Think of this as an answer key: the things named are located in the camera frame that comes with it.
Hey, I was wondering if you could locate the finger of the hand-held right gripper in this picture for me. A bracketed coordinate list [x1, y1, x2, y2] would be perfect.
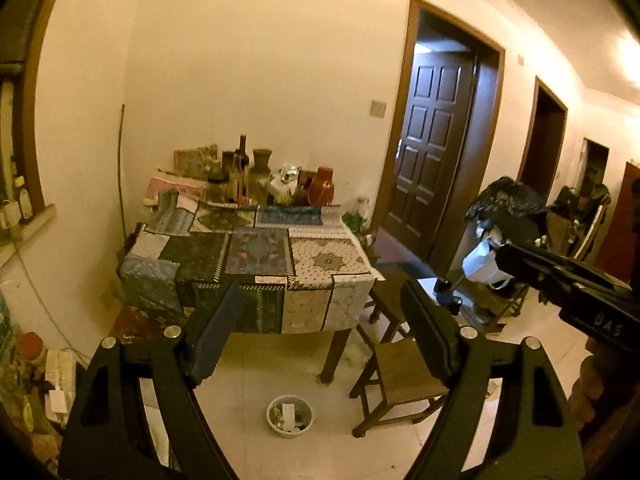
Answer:
[494, 242, 634, 307]

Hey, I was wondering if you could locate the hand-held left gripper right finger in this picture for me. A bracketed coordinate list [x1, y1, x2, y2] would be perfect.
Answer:
[399, 279, 584, 480]

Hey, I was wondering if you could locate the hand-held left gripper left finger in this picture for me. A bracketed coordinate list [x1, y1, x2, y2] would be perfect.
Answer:
[56, 281, 247, 480]

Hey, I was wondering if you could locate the white plastic basin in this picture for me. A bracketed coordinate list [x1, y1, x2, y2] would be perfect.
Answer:
[265, 394, 316, 439]

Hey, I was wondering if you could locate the person's right hand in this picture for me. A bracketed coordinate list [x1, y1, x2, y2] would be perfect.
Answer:
[568, 339, 610, 427]

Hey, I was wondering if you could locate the light wooden stool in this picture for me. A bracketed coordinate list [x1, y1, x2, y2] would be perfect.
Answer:
[349, 336, 452, 437]

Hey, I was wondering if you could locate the dark wooden stool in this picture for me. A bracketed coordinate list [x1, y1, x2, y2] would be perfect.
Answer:
[367, 264, 417, 342]

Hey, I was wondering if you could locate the white plastic bag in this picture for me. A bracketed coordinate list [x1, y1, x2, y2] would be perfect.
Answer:
[462, 239, 512, 289]

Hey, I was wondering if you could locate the dark door mat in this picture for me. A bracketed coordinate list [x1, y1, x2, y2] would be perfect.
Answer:
[374, 259, 438, 281]

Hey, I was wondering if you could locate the dark clothing pile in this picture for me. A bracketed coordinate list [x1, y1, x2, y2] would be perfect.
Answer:
[464, 175, 549, 241]

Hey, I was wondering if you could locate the patchwork tablecloth table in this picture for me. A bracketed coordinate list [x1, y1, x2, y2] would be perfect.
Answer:
[117, 189, 387, 336]

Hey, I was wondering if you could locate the far narrow doorway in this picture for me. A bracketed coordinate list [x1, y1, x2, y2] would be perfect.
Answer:
[579, 137, 611, 202]

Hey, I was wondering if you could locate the green leafy bag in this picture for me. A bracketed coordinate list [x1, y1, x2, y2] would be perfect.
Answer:
[341, 197, 372, 234]

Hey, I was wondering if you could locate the dark open doorway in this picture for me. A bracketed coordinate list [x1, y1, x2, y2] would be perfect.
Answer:
[516, 75, 569, 207]

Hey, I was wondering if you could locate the brown panelled door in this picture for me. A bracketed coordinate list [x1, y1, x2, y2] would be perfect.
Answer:
[387, 51, 477, 262]

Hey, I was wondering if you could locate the white power strip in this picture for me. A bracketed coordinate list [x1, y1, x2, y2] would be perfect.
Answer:
[44, 349, 77, 423]

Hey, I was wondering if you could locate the brown ceramic vase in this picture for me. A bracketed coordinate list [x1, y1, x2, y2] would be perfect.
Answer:
[251, 148, 274, 207]

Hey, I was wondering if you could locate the dark wine bottle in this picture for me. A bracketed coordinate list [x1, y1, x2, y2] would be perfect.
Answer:
[237, 134, 250, 197]

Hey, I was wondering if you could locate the patterned flat box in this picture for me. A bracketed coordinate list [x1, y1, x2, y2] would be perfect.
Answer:
[173, 145, 219, 179]

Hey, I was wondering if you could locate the red thermos jug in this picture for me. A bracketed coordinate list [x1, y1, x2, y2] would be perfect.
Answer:
[308, 166, 335, 207]

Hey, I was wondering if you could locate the orange lidded jar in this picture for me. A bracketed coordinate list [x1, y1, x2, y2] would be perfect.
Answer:
[19, 331, 47, 362]

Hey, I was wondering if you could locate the brown window frame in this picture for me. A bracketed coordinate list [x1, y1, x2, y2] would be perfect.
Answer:
[0, 0, 57, 261]

